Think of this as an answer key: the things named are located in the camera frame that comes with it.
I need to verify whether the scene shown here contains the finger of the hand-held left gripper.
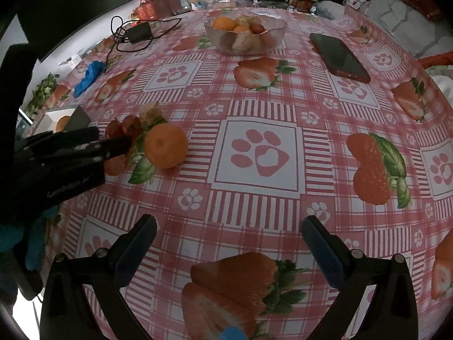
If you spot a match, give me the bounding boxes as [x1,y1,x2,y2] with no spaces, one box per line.
[19,126,101,160]
[42,136,133,167]

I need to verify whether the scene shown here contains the red pillow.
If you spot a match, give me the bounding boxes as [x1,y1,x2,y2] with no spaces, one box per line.
[398,0,444,22]

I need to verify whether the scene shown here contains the blue cloth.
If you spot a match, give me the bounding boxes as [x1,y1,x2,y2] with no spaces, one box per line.
[73,61,107,97]

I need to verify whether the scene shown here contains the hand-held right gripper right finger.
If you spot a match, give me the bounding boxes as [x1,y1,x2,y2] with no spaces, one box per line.
[302,215,419,340]

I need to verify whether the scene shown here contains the clear glass bowl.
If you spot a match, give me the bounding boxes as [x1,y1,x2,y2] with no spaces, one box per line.
[204,11,287,56]

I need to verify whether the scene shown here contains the pale husked physalis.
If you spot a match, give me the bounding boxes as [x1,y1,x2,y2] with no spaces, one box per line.
[231,33,256,52]
[139,101,167,127]
[236,13,263,25]

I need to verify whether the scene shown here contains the person's right hand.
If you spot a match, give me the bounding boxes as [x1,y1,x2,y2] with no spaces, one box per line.
[219,327,248,340]

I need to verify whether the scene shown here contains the brown boxes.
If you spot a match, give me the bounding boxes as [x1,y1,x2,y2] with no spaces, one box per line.
[155,0,185,17]

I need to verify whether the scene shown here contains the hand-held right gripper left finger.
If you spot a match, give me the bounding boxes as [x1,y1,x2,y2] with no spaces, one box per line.
[40,213,158,340]

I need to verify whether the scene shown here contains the white blanket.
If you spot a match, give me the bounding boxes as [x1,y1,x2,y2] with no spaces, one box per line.
[426,65,453,97]

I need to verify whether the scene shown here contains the black power adapter with cable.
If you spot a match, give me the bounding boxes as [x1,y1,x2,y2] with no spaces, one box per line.
[108,16,183,63]

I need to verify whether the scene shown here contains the pink strawberry print tablecloth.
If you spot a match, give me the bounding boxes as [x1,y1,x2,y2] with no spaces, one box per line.
[39,5,453,340]

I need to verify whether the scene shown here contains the orange pillow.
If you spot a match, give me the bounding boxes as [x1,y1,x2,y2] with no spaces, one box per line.
[419,51,453,70]

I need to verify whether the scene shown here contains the small white box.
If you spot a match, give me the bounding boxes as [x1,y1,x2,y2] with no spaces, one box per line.
[57,54,80,69]

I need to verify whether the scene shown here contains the green potted plant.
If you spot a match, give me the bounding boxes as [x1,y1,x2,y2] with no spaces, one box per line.
[26,74,61,114]

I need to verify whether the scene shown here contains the person's left hand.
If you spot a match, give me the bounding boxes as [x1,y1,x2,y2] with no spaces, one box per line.
[0,205,63,272]

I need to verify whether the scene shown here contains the grey sofa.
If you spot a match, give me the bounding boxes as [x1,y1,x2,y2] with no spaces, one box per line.
[315,0,453,68]

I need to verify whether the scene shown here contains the red gift box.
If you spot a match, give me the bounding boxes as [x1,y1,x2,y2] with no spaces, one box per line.
[135,3,158,20]

